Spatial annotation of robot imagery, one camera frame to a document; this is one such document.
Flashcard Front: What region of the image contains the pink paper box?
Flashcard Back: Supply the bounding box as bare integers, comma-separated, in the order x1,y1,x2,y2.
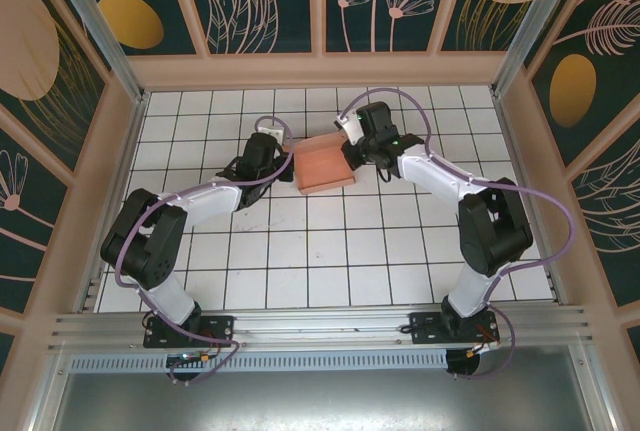
292,131,357,196

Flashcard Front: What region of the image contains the small green circuit board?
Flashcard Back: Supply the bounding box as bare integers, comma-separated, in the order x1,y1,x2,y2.
167,350,211,367

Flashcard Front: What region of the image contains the grey metal sheet panel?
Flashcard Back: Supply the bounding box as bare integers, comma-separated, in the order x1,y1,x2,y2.
29,345,616,431

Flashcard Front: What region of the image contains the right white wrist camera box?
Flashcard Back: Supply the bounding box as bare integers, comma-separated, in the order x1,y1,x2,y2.
333,113,364,146

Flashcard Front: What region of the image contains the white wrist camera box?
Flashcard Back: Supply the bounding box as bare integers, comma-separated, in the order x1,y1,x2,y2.
333,113,364,146
255,120,287,146

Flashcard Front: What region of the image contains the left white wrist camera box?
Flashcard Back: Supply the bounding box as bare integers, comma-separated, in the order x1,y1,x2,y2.
255,120,287,146

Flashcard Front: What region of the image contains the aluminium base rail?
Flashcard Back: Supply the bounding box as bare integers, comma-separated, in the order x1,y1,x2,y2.
47,304,597,352

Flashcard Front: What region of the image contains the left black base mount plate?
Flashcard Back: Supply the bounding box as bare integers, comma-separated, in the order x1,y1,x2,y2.
143,315,236,350

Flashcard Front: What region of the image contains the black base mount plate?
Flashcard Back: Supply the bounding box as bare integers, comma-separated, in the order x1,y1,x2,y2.
408,311,501,347
143,315,236,350

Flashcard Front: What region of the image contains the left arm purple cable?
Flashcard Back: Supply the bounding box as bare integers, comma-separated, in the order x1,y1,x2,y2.
113,114,296,387

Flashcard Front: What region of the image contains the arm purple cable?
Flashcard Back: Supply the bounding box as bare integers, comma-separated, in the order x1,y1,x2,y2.
337,88,575,382
113,114,296,387

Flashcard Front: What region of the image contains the slotted grey cable duct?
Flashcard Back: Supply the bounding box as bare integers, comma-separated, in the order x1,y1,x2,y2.
68,350,450,373

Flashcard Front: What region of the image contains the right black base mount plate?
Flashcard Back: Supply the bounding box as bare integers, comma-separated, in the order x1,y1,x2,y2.
408,311,501,347

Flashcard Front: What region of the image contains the right aluminium corner post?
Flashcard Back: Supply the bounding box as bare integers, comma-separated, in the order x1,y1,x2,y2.
491,0,600,98

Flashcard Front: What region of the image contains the aluminium corner post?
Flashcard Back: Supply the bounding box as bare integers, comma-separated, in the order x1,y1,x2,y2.
40,0,147,105
491,0,600,98

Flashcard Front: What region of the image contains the left aluminium corner post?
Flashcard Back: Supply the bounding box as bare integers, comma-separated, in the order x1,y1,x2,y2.
40,0,147,105

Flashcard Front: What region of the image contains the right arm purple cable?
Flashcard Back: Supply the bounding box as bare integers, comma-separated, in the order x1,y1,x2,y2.
337,88,575,382

